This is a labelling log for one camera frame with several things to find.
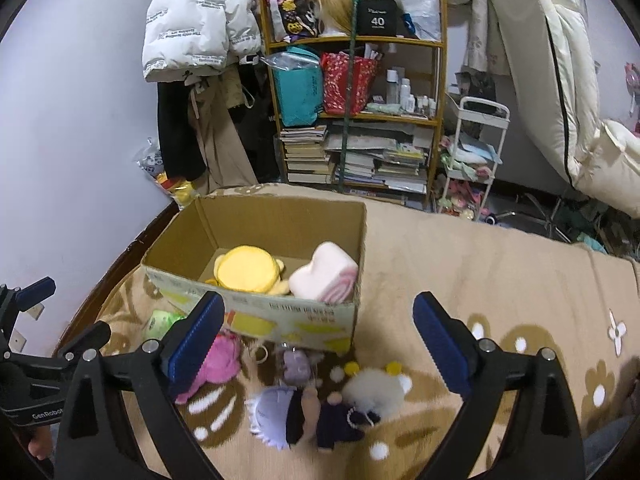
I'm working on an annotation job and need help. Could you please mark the green plush toy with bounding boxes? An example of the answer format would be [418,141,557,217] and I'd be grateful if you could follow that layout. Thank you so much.
[142,309,187,343]

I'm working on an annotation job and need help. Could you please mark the black pink printed bag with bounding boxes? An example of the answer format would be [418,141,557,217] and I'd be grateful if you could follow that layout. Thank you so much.
[262,0,321,43]

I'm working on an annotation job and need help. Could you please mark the white puffer jacket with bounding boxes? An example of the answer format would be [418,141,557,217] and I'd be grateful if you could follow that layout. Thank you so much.
[141,0,263,83]

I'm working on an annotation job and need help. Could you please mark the small pink fan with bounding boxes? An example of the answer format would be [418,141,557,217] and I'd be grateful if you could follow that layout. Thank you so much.
[622,62,640,111]

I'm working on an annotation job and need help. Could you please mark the small purple plush keychain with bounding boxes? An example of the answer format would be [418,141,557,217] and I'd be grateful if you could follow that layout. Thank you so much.
[280,347,326,386]

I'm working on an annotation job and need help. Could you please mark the black box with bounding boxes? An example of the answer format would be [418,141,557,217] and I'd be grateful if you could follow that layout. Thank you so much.
[357,0,401,38]

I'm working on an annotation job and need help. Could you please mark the beige patterned blanket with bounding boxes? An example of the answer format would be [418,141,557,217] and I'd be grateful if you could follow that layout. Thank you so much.
[52,182,640,480]

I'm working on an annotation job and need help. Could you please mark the pile of magazines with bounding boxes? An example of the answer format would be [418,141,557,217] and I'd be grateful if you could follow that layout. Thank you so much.
[324,120,436,196]

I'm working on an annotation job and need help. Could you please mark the beige hanging trousers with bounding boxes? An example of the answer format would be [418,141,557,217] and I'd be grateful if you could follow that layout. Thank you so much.
[187,72,261,196]

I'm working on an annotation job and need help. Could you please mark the blond wig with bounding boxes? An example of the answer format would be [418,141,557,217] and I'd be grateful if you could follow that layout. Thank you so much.
[307,0,361,37]

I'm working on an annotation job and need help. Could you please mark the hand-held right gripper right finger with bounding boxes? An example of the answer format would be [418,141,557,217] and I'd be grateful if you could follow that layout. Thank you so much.
[412,290,587,480]

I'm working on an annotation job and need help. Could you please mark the stack of old books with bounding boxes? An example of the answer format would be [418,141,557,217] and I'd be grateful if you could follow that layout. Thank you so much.
[279,122,333,185]

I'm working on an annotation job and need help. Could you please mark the cardboard box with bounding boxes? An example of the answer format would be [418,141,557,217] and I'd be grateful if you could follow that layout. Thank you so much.
[141,195,368,356]

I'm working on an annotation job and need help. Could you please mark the yellow round plush toy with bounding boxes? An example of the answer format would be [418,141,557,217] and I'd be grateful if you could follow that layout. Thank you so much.
[212,245,291,296]

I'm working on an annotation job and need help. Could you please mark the white trolley cart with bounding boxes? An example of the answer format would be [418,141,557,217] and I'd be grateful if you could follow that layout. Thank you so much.
[434,96,512,221]

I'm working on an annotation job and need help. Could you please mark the green pole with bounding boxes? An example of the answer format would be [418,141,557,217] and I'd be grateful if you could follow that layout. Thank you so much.
[336,0,363,195]

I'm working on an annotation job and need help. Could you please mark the wooden shelf rack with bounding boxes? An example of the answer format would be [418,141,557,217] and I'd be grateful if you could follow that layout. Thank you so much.
[259,0,448,211]

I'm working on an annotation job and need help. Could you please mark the white-haired plush doll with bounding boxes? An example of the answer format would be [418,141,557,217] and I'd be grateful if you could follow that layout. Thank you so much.
[246,385,323,448]

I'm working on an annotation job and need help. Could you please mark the clear plastic bag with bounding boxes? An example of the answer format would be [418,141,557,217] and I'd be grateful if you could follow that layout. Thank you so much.
[260,50,321,71]

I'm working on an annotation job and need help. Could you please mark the red gift bag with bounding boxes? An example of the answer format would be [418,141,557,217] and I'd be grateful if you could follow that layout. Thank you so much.
[320,51,381,116]

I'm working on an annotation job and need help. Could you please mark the white folded mattress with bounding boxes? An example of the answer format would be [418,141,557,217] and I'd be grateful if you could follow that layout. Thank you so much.
[485,0,640,211]

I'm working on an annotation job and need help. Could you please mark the pink and white plush toy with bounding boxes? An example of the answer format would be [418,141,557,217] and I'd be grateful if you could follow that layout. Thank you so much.
[288,241,360,305]

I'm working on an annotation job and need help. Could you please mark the black hanging garment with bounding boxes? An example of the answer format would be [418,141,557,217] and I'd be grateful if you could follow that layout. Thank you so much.
[156,80,208,183]

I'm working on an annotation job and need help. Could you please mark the row of white cosmetic bottles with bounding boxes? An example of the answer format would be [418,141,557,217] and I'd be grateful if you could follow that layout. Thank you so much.
[385,67,438,116]

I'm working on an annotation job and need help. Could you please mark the person's jeans leg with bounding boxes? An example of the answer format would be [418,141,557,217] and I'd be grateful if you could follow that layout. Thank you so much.
[582,415,636,480]

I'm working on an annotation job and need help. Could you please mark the grey-haired navy plush doll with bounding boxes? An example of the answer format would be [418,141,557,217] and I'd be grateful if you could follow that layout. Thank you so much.
[315,360,413,453]

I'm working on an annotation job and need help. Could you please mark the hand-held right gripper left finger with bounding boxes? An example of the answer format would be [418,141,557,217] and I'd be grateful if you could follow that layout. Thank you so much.
[52,291,226,480]

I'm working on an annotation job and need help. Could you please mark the person's left hand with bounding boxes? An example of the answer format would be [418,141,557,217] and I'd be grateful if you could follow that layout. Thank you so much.
[27,430,56,476]

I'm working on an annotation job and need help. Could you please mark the plastic bag with yellow toys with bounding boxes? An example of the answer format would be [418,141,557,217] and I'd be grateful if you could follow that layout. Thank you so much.
[135,137,198,208]

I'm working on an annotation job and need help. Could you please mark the teal paper bag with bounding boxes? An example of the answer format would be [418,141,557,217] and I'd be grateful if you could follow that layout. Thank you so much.
[272,46,325,128]

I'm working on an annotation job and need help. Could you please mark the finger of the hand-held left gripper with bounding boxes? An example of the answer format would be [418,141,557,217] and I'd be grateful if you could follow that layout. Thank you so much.
[0,276,57,356]
[51,320,112,361]

